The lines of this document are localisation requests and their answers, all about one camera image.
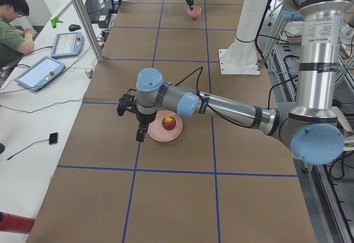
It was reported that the pink bowl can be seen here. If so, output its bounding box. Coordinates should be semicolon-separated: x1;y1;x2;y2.
187;6;201;19

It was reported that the red yellow apple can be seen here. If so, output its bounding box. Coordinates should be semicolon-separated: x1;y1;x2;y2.
162;115;176;131

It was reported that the pink plate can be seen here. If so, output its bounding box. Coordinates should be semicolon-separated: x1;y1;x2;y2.
148;110;183;142

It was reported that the small black square box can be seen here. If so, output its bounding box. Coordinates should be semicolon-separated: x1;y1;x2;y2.
49;132;59;145

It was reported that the brown paper table cover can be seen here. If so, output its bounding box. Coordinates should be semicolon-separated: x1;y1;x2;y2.
28;0;316;242

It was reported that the black keyboard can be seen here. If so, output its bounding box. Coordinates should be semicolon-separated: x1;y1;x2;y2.
84;0;100;24

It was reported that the upper teach pendant tablet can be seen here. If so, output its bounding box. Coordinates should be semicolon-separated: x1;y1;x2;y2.
51;32;84;59

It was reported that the teach pendant tablet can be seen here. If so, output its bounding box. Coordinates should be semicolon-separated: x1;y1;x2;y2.
51;32;84;59
15;56;65;92

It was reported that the lower teach pendant tablet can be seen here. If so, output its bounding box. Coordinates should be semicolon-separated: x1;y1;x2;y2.
15;56;65;92

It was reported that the black computer mouse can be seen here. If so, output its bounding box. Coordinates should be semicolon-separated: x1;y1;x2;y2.
68;24;81;32

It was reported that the green plastic clamp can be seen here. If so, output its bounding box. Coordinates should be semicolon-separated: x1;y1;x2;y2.
50;16;63;29

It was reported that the seated person green shirt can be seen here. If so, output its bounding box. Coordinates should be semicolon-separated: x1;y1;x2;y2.
1;0;37;67

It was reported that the red cylinder object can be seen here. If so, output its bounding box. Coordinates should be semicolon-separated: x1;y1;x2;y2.
0;212;35;234

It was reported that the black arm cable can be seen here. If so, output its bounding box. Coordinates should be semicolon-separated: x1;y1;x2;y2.
175;66;301;128

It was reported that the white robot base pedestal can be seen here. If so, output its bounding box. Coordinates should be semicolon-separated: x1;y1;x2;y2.
219;0;270;75

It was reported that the aluminium frame post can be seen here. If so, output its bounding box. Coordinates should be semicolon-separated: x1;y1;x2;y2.
71;0;104;62

